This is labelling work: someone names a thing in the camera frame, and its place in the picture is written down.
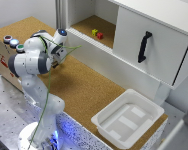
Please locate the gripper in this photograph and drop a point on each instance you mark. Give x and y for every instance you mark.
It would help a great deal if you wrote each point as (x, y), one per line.
(57, 54)

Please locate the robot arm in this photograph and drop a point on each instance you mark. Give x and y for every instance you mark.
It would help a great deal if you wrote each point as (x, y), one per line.
(30, 63)

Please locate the white cabinet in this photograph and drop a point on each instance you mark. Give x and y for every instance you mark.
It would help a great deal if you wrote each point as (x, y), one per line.
(104, 63)

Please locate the green button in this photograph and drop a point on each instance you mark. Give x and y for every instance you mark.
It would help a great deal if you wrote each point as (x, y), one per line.
(20, 48)

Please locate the blue button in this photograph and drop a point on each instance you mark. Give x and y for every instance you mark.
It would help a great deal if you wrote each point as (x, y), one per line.
(14, 42)

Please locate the pink block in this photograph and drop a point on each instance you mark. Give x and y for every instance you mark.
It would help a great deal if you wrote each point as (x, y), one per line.
(100, 35)

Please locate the red button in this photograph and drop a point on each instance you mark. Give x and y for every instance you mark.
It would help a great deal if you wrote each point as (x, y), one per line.
(7, 38)

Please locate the white sliding door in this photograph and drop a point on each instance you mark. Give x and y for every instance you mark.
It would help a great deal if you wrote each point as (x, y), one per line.
(150, 46)

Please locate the white plastic box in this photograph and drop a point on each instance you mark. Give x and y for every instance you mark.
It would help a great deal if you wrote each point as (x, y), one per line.
(127, 118)

